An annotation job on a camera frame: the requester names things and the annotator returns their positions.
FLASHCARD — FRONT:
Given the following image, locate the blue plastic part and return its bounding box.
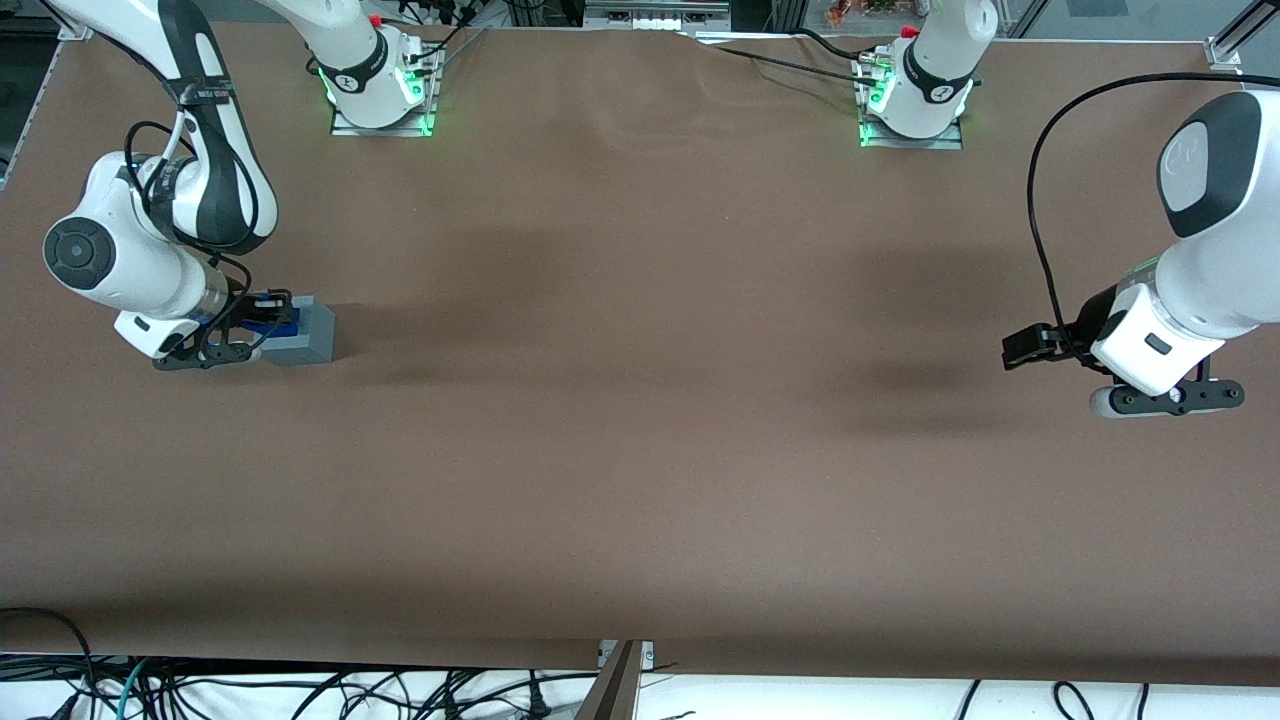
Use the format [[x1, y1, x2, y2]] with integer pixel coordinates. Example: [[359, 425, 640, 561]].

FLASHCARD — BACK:
[[252, 298, 299, 338]]

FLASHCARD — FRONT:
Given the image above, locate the gray square base block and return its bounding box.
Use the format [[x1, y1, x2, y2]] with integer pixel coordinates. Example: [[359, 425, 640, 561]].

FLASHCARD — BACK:
[[260, 294, 338, 368]]

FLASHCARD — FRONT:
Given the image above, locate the orange patterned object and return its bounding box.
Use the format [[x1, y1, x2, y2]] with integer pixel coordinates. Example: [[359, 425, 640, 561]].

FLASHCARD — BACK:
[[827, 0, 903, 28]]

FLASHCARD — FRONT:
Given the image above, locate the brown paper table cover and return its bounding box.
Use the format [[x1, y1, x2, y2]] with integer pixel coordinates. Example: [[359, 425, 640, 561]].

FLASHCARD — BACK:
[[0, 17, 1280, 690]]

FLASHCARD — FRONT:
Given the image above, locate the gray power strip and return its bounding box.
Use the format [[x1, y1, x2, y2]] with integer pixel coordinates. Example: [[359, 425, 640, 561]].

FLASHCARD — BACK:
[[583, 0, 734, 32]]

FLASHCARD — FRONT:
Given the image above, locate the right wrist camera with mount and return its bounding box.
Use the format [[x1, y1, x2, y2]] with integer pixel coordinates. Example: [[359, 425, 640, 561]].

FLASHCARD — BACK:
[[152, 338, 264, 373]]

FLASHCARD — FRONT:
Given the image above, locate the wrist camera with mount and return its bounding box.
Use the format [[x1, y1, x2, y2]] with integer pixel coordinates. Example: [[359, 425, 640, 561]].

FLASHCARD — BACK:
[[1089, 378, 1247, 420], [152, 338, 264, 373]]

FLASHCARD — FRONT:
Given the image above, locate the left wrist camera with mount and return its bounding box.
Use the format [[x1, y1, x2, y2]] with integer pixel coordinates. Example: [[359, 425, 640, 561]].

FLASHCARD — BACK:
[[1089, 378, 1247, 420]]

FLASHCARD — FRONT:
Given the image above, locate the black left wrist camera cable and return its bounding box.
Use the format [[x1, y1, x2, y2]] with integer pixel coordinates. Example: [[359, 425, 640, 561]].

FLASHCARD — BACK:
[[1026, 72, 1247, 337]]

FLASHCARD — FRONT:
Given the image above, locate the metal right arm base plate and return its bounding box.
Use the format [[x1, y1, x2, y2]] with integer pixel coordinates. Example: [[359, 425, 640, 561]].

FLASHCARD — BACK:
[[329, 44, 440, 138]]

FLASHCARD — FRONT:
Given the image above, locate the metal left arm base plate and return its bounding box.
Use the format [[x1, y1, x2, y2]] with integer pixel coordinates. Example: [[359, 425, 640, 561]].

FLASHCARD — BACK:
[[857, 52, 966, 152]]

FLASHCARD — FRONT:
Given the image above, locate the black base connector cable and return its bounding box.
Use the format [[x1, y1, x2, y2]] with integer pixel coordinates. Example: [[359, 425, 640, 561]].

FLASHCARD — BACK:
[[404, 8, 479, 67]]

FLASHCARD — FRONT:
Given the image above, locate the black looped floor cable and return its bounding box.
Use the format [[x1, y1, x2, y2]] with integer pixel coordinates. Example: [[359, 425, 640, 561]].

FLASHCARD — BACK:
[[0, 606, 99, 720]]

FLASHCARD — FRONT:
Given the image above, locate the diagonal aluminium frame profile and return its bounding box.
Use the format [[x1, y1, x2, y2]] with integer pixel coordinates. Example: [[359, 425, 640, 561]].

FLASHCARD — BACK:
[[1217, 0, 1280, 53]]

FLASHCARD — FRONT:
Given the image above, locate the teal floor cable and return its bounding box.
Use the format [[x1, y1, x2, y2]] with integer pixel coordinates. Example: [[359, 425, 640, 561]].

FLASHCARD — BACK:
[[111, 657, 154, 720]]

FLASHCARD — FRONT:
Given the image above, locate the short black table cable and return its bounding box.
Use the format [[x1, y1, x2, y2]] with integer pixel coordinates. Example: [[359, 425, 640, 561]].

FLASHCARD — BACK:
[[795, 27, 873, 64]]

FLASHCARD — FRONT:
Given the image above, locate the long black table cable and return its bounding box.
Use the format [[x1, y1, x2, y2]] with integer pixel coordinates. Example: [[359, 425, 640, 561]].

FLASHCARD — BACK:
[[698, 38, 883, 88]]

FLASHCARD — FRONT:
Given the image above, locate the small metal post bracket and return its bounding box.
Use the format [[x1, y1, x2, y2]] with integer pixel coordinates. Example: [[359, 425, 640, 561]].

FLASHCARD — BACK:
[[597, 639, 656, 672]]

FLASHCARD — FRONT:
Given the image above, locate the aluminium frame post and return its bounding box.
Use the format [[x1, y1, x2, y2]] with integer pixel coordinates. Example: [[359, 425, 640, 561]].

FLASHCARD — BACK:
[[571, 640, 645, 720]]

